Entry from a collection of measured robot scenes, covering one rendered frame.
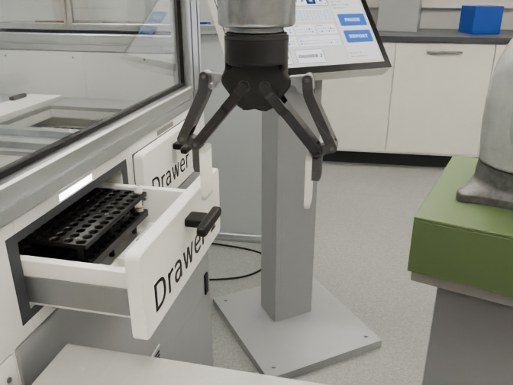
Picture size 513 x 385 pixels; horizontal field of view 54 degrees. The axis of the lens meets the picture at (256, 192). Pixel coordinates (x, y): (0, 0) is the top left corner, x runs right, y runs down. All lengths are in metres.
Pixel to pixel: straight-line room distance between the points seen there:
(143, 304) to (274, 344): 1.28
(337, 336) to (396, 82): 2.11
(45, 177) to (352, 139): 3.12
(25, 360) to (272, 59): 0.46
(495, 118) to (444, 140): 2.83
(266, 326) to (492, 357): 1.05
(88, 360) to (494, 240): 0.58
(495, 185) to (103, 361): 0.64
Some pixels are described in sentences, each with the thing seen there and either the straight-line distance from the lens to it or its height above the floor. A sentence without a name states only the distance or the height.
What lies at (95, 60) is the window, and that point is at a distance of 0.79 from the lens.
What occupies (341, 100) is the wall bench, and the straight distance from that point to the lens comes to 3.57.
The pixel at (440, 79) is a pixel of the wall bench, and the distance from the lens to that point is 3.60.
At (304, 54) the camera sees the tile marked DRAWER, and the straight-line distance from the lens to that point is 1.51.
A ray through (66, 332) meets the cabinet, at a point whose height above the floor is 0.75.
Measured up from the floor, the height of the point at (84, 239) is 0.90.
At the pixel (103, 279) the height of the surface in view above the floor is 0.88.
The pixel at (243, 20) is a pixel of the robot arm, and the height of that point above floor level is 1.15.
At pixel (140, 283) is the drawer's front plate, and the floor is 0.90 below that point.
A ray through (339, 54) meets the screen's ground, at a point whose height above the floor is 1.00.
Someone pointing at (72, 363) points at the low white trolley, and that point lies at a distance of 0.69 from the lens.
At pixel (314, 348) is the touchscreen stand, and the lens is 1.83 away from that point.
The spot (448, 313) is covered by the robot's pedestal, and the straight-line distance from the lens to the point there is 0.98.
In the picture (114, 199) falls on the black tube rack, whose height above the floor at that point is 0.90.
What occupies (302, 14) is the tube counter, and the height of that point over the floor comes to 1.11.
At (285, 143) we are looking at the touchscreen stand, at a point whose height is 0.73.
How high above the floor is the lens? 1.19
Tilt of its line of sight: 22 degrees down
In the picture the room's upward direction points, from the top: straight up
